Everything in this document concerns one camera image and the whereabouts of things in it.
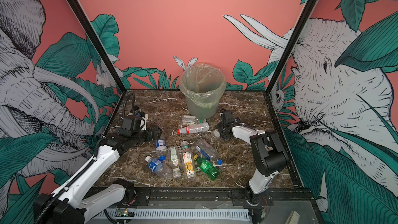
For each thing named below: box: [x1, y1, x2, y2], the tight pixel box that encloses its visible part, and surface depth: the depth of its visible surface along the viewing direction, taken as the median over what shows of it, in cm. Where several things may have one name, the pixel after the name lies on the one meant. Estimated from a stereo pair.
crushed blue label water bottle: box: [145, 155, 173, 178], surface depth 81 cm
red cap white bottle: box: [176, 122, 210, 135], surface depth 97 cm
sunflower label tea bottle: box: [180, 140, 197, 180], surface depth 82 cm
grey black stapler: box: [137, 110, 149, 131], surface depth 70 cm
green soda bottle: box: [193, 154, 220, 181], surface depth 81 cm
